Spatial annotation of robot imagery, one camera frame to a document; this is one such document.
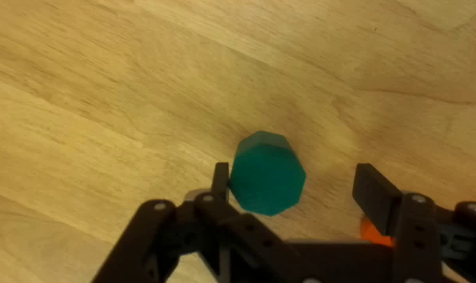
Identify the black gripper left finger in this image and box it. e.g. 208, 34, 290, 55
211, 162, 230, 199

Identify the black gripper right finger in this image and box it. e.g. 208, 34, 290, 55
352, 163, 403, 236

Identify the orange plastic cup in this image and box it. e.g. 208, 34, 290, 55
360, 217, 393, 247

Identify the green octagonal block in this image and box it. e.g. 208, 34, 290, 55
230, 130, 307, 215

